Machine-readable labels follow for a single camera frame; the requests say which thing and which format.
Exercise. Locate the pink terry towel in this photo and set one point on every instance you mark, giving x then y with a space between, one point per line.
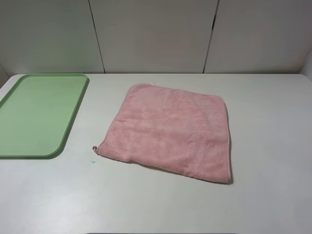
174 130

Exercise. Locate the light green plastic tray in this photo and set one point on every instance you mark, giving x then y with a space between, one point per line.
37 113

